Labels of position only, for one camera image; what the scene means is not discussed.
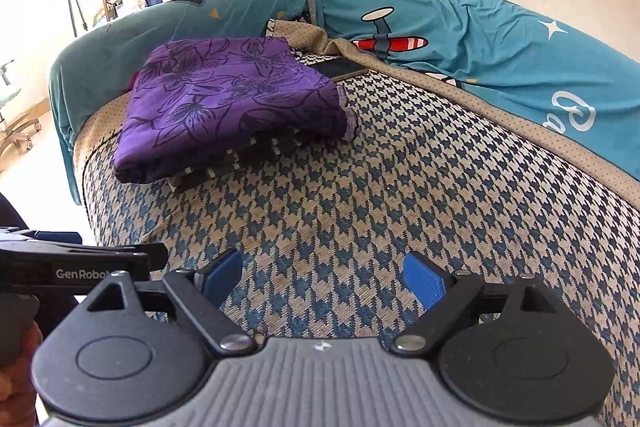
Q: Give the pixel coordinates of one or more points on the purple floral garment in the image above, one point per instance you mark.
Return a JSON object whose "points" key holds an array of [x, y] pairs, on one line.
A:
{"points": [[225, 107]]}

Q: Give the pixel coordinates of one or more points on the person's left hand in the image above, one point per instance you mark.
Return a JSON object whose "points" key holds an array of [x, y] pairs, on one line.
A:
{"points": [[15, 387]]}

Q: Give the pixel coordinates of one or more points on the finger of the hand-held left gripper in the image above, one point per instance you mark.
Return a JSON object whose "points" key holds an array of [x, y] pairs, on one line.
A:
{"points": [[147, 259]]}

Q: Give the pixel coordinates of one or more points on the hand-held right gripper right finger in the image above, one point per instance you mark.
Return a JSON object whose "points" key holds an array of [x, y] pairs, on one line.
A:
{"points": [[425, 279]]}

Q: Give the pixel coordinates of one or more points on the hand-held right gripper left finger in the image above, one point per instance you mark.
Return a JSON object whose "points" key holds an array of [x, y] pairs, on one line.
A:
{"points": [[225, 274]]}

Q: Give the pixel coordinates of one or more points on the black smartphone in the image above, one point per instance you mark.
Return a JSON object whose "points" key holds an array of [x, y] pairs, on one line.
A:
{"points": [[342, 69]]}

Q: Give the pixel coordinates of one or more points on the blue star print backrest cover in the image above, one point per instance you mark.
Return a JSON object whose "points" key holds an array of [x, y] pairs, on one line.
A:
{"points": [[500, 57]]}

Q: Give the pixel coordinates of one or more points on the green brown striped folded garment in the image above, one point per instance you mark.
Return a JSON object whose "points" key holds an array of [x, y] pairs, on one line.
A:
{"points": [[235, 162]]}

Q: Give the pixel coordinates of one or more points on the white swivel chair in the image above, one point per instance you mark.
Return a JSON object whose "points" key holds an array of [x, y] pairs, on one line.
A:
{"points": [[17, 117]]}

